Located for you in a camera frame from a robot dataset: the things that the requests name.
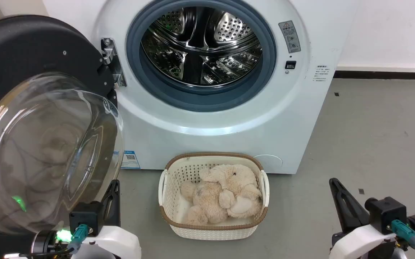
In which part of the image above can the metal door hinge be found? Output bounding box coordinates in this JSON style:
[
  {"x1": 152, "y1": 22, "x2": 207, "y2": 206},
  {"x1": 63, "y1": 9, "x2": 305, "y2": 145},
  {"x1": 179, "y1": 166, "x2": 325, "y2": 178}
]
[{"x1": 101, "y1": 38, "x2": 127, "y2": 88}]

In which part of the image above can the round filter cover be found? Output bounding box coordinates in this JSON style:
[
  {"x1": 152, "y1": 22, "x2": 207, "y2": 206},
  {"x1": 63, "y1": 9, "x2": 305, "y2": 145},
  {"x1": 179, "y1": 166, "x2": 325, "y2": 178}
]
[{"x1": 254, "y1": 154, "x2": 284, "y2": 174}]

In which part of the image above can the white front-load washing machine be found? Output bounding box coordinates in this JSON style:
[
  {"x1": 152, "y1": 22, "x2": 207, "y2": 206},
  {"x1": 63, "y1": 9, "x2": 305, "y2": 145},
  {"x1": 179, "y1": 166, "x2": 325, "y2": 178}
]
[{"x1": 42, "y1": 0, "x2": 360, "y2": 175}]

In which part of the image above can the teal right connector cable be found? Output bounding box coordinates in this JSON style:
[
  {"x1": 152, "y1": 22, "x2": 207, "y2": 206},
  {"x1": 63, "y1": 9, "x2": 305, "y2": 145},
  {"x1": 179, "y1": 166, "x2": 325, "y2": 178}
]
[{"x1": 390, "y1": 220, "x2": 415, "y2": 259}]

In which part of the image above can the black baseboard strip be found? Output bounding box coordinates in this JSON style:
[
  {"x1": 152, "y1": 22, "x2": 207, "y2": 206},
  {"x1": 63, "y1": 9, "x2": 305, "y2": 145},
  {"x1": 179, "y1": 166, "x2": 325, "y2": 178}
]
[{"x1": 333, "y1": 71, "x2": 415, "y2": 81}]

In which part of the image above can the washer door glass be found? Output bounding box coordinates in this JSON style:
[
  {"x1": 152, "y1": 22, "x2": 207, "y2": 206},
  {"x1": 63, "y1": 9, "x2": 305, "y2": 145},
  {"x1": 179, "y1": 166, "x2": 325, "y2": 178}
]
[{"x1": 0, "y1": 14, "x2": 124, "y2": 259}]

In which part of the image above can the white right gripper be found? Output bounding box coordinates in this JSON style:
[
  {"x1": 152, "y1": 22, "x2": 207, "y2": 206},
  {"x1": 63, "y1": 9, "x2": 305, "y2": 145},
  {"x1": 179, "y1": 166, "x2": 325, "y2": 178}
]
[{"x1": 329, "y1": 178, "x2": 398, "y2": 259}]

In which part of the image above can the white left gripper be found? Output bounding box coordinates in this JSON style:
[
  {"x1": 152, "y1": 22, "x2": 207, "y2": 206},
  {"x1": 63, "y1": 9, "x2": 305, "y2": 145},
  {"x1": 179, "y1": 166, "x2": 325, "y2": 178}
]
[{"x1": 72, "y1": 180, "x2": 142, "y2": 259}]

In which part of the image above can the steel washing machine drum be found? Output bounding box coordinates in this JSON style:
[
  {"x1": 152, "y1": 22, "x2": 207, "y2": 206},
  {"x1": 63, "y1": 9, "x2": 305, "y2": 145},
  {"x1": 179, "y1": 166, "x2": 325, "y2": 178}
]
[{"x1": 141, "y1": 6, "x2": 264, "y2": 87}]

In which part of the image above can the cream plush bunny toy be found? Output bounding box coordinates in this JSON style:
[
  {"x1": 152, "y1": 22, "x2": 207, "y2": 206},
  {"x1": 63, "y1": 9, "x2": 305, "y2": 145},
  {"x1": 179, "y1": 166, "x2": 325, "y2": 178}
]
[{"x1": 199, "y1": 164, "x2": 263, "y2": 219}]

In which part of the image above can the beige plush toy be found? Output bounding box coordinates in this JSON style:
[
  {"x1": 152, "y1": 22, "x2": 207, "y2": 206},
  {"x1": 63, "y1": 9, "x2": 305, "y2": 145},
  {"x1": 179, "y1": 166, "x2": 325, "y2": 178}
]
[{"x1": 180, "y1": 181, "x2": 229, "y2": 226}]

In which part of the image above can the blue QR code sticker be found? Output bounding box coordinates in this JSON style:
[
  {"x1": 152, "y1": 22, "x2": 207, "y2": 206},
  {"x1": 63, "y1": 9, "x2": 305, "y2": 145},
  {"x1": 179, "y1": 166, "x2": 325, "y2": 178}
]
[{"x1": 120, "y1": 150, "x2": 141, "y2": 170}]

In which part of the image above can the washer drum opening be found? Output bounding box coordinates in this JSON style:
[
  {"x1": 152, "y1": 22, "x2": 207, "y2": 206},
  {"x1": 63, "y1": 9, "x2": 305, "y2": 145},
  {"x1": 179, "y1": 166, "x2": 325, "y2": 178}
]
[{"x1": 126, "y1": 0, "x2": 277, "y2": 112}]

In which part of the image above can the white plastic laundry basket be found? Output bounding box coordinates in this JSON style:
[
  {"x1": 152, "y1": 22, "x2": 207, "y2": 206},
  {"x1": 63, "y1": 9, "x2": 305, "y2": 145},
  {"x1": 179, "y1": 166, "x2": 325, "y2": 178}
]
[{"x1": 158, "y1": 152, "x2": 270, "y2": 241}]

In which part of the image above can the grey warning label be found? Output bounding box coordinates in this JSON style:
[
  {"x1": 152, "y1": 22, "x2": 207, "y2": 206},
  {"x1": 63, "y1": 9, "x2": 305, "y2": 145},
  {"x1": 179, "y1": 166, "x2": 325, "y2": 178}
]
[{"x1": 278, "y1": 20, "x2": 301, "y2": 54}]

